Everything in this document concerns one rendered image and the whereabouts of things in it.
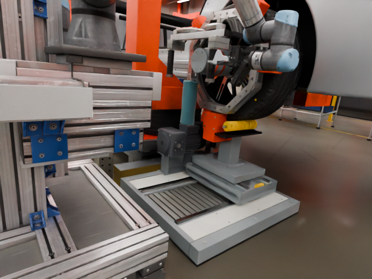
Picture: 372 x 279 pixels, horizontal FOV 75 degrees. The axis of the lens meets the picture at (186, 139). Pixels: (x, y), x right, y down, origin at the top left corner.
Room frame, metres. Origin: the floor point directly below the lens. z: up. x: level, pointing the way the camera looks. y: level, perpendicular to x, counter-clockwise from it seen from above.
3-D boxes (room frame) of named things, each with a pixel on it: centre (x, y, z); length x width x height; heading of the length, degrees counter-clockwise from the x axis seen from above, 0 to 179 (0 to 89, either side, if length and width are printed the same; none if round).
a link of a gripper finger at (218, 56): (1.07, -0.10, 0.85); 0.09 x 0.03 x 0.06; 70
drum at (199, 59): (1.41, -0.11, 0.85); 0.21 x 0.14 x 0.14; 129
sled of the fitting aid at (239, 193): (1.54, -0.31, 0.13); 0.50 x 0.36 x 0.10; 39
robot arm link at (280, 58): (0.91, -0.30, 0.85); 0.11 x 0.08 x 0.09; 39
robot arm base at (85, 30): (0.75, 0.29, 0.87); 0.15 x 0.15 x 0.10
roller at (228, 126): (1.42, -0.32, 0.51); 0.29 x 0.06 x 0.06; 129
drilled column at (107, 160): (1.61, 0.57, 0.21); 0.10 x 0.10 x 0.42; 39
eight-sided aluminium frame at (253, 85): (1.45, -0.16, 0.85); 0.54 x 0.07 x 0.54; 39
